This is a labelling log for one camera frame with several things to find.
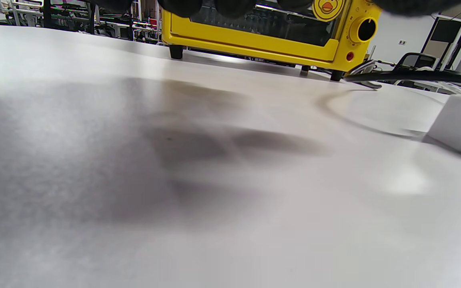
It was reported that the person's left hand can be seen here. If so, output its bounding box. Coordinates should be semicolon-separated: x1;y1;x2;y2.
94;0;461;18

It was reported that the yellow oven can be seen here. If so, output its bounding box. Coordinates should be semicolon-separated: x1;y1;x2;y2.
161;0;383;82

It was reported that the black oven power cord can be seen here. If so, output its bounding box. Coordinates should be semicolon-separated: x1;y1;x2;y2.
343;60;461;99

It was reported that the black office chair with armrest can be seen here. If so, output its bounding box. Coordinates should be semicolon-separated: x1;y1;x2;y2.
394;52;441;84

